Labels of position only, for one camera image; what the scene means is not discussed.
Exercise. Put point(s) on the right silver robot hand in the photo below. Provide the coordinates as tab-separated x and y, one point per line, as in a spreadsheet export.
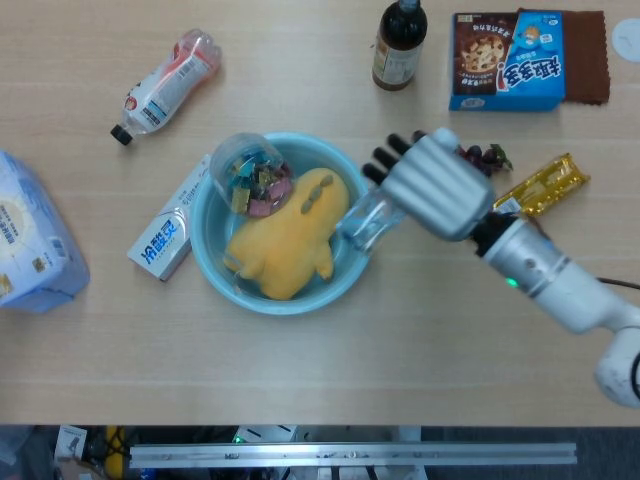
440	190

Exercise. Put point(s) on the clear water bottle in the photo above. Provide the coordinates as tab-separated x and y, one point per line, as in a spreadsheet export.
367	225

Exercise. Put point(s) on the blue chocolate cookie box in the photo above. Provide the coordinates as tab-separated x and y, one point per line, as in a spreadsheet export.
505	60

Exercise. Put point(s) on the yellow plush toy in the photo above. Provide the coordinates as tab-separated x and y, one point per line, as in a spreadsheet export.
285	240

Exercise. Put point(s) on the clear jar of binder clips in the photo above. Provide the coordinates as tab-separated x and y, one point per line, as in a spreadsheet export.
245	170

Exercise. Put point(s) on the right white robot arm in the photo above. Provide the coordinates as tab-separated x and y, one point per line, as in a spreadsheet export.
550	272

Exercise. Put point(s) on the light blue plastic bowl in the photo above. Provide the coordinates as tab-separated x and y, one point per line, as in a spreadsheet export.
215	280

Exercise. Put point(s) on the purple grape bunch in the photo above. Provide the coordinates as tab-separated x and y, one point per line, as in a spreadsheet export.
480	155

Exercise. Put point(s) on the gold foil snack pack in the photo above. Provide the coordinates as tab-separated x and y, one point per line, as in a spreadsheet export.
545	185

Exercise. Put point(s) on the dark tea bottle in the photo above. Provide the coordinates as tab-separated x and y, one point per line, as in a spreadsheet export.
399	45

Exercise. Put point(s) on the brown cloth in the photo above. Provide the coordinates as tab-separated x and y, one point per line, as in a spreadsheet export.
586	60

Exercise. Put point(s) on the white round table grommet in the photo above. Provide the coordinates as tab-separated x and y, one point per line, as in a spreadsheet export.
629	40

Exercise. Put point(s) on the white toothpaste box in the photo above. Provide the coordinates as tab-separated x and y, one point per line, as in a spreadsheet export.
160	240

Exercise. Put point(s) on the clear drink bottle pink label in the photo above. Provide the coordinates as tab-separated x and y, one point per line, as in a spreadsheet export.
165	85

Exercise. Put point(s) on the blue tissue pack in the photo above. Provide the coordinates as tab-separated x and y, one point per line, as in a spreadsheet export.
35	240

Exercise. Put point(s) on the yellow netted object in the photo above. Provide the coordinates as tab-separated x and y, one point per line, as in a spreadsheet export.
115	450

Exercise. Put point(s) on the white paper card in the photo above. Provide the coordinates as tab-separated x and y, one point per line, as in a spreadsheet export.
70	442

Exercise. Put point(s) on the aluminium rail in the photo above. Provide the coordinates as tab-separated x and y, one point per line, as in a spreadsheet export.
350	455

